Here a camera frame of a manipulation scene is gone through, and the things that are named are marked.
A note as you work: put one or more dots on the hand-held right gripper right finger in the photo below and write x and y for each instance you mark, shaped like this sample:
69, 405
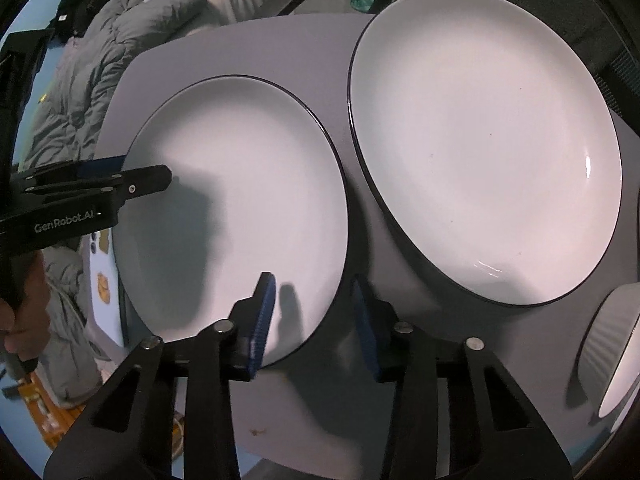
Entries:
362, 320

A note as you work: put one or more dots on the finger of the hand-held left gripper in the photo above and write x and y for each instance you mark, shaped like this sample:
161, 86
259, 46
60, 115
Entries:
95, 166
147, 180

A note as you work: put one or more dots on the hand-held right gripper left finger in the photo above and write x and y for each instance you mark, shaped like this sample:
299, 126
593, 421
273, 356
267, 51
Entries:
265, 310

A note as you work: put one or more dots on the large white dark-rimmed plate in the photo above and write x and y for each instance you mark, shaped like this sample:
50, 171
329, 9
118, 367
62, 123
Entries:
240, 185
475, 135

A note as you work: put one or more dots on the person's left hand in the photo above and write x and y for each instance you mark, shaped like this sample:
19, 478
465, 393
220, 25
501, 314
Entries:
32, 285

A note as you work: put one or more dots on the white stickered panel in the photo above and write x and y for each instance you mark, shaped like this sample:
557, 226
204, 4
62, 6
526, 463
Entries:
102, 280

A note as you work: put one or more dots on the grey puffer jacket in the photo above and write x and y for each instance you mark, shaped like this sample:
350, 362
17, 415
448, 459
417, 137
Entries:
100, 60

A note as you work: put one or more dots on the black clothing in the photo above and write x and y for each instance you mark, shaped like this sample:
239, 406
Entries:
80, 0

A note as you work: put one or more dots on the white ribbed bowl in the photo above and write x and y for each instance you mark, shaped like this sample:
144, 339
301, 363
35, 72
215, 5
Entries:
605, 345

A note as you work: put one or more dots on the dark grey chair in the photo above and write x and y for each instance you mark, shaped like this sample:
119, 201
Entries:
560, 0

